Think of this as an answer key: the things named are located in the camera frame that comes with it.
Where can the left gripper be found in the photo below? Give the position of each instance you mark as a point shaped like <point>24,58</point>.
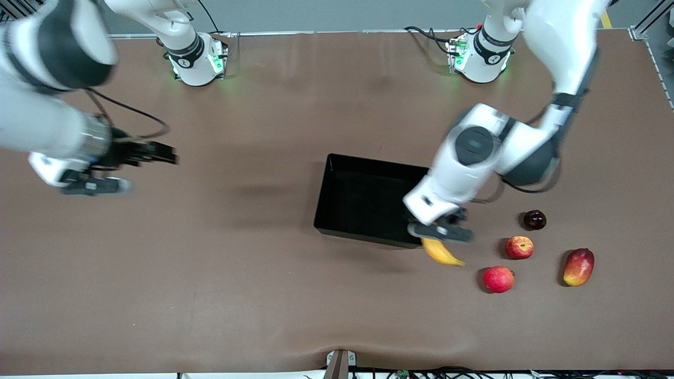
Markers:
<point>459,216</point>

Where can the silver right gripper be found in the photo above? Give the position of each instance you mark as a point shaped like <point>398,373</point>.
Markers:
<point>122,154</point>

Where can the yellow banana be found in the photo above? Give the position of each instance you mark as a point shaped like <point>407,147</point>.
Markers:
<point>439,252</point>

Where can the red yellow apple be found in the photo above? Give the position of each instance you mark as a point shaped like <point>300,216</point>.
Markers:
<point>519,247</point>

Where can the black plastic box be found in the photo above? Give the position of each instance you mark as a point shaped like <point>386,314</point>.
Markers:
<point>363,200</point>

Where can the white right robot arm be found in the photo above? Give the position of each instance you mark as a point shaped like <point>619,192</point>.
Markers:
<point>31,121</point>

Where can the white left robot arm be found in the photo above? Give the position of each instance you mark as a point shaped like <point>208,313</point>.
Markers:
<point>558,42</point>

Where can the red round apple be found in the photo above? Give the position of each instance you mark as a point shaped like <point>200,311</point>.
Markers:
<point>498,279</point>

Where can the dark purple plum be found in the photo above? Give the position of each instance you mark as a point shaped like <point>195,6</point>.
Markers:
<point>535,220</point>

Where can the brown table mat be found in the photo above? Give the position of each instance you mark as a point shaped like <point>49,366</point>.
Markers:
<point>210,263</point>

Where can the red yellow mango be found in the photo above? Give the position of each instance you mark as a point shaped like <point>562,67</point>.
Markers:
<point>578,267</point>

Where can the metal camera bracket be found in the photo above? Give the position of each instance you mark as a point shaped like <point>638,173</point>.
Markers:
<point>340,364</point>

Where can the silver table edge rail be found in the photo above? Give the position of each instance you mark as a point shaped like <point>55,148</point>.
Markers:
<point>342,32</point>

